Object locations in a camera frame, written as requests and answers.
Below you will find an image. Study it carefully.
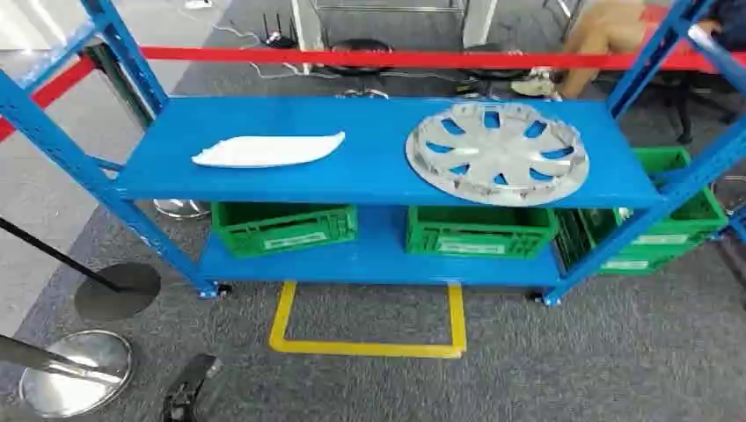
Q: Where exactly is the white floor cable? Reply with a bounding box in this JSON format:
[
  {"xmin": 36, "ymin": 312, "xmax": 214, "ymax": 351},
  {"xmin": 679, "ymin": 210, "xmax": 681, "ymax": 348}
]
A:
[{"xmin": 210, "ymin": 23, "xmax": 327, "ymax": 80}]

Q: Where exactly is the black round base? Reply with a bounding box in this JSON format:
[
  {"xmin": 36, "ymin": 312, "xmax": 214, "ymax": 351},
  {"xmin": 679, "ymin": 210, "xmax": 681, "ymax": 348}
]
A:
[
  {"xmin": 458, "ymin": 43, "xmax": 532, "ymax": 81},
  {"xmin": 325, "ymin": 37, "xmax": 395, "ymax": 77}
]

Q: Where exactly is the blue metal shelf rack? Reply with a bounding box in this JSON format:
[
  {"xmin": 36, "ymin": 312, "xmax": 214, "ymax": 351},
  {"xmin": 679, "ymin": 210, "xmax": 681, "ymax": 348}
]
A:
[{"xmin": 0, "ymin": 0, "xmax": 746, "ymax": 308}]

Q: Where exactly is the silver plastic hubcap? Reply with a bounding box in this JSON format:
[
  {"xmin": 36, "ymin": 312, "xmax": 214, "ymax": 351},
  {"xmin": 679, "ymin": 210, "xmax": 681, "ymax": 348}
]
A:
[{"xmin": 405, "ymin": 101, "xmax": 590, "ymax": 207}]

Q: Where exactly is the dark stanchion with chrome base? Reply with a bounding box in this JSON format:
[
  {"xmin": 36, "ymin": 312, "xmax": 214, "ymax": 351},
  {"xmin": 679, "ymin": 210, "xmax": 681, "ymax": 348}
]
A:
[{"xmin": 81, "ymin": 41, "xmax": 211, "ymax": 222}]

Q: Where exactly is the person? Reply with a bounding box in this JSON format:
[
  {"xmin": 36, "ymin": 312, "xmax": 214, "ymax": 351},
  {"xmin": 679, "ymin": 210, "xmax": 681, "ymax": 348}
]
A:
[{"xmin": 511, "ymin": 0, "xmax": 746, "ymax": 101}]

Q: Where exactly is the black stanchion with base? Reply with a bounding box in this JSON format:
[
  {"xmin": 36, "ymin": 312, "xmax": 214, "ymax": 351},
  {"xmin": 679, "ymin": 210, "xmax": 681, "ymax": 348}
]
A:
[{"xmin": 0, "ymin": 216, "xmax": 162, "ymax": 324}]

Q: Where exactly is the black router with antennas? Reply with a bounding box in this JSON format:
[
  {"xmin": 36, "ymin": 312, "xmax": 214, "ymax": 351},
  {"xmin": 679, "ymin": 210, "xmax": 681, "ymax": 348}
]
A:
[{"xmin": 260, "ymin": 12, "xmax": 299, "ymax": 49}]

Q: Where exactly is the white plastic trim part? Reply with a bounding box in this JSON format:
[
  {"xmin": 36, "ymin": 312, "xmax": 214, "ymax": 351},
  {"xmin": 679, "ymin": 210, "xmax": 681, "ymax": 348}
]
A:
[{"xmin": 191, "ymin": 131, "xmax": 347, "ymax": 170}]

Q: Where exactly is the green plastic crate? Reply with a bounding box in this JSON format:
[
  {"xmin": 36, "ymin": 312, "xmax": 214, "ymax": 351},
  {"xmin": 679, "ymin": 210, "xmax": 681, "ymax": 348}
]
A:
[
  {"xmin": 576, "ymin": 146, "xmax": 729, "ymax": 261},
  {"xmin": 405, "ymin": 205, "xmax": 560, "ymax": 261},
  {"xmin": 210, "ymin": 201, "xmax": 360, "ymax": 259},
  {"xmin": 553, "ymin": 231, "xmax": 683, "ymax": 277}
]

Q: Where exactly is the black office chair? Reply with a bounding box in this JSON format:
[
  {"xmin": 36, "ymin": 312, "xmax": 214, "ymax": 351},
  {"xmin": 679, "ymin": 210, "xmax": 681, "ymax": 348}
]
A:
[{"xmin": 638, "ymin": 5, "xmax": 738, "ymax": 145}]

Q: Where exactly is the long red barrier belt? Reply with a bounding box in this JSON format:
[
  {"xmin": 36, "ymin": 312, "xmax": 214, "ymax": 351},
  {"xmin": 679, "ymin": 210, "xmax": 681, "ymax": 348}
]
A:
[{"xmin": 139, "ymin": 45, "xmax": 720, "ymax": 74}]

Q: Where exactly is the white metal table frame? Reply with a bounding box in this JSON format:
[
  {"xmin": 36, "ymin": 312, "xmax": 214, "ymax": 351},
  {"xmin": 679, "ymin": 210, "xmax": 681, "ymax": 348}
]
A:
[{"xmin": 289, "ymin": 0, "xmax": 500, "ymax": 54}]

